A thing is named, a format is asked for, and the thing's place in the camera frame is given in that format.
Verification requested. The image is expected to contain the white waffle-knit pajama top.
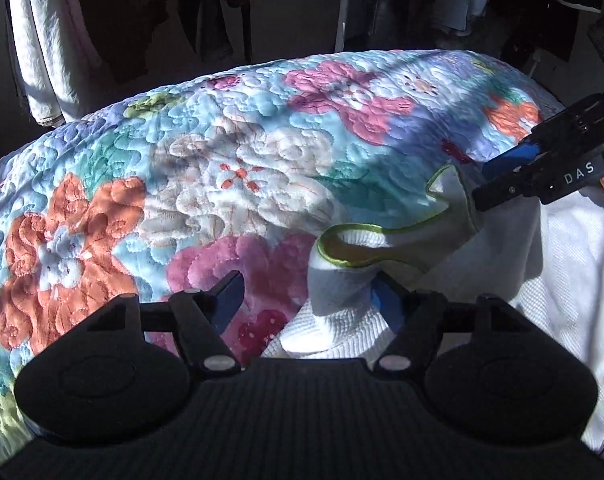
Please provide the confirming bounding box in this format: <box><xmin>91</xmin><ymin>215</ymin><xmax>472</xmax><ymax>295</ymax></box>
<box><xmin>265</xmin><ymin>165</ymin><xmax>604</xmax><ymax>451</ymax></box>

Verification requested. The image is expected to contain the floral quilted bedspread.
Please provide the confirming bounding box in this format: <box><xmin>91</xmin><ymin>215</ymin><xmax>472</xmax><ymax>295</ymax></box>
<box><xmin>0</xmin><ymin>50</ymin><xmax>560</xmax><ymax>464</ymax></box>

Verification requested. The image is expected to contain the hanging white towel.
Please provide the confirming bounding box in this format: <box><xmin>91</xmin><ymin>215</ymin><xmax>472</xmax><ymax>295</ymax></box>
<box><xmin>8</xmin><ymin>0</ymin><xmax>101</xmax><ymax>127</ymax></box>

